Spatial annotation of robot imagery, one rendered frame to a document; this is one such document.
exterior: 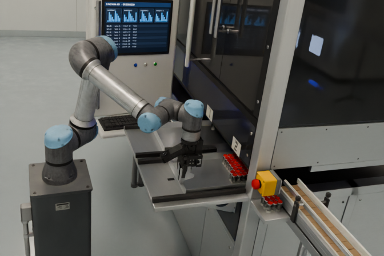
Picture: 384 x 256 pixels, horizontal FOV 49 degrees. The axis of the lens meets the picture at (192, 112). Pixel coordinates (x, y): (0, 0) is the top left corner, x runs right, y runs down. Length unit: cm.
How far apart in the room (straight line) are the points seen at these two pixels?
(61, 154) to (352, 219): 137
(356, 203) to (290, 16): 101
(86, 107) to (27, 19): 520
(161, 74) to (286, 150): 107
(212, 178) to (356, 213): 73
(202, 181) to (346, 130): 64
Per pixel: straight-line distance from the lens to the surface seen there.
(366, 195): 215
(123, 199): 317
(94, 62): 163
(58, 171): 192
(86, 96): 185
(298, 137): 172
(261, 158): 169
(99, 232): 290
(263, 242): 199
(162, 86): 255
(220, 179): 187
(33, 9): 697
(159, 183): 180
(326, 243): 159
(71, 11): 699
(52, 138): 186
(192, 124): 159
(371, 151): 200
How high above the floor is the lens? 190
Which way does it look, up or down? 24 degrees down
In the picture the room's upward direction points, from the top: 6 degrees clockwise
